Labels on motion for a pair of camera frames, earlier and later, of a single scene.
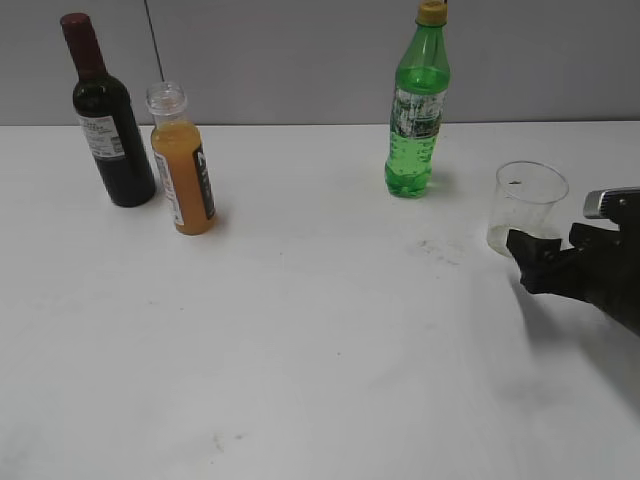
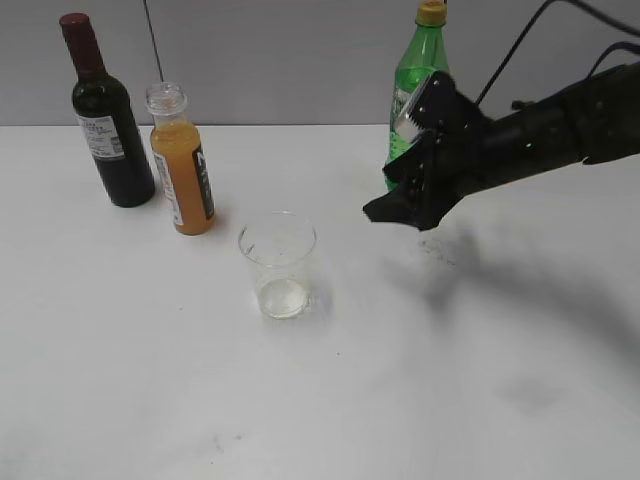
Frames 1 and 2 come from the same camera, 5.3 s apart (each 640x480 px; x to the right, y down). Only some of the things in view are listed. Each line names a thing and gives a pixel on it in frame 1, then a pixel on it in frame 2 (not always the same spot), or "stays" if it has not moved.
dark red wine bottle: [109, 118] stays
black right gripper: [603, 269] to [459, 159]
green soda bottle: [418, 103] stays
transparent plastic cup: [527, 199] to [279, 244]
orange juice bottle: [182, 157] stays
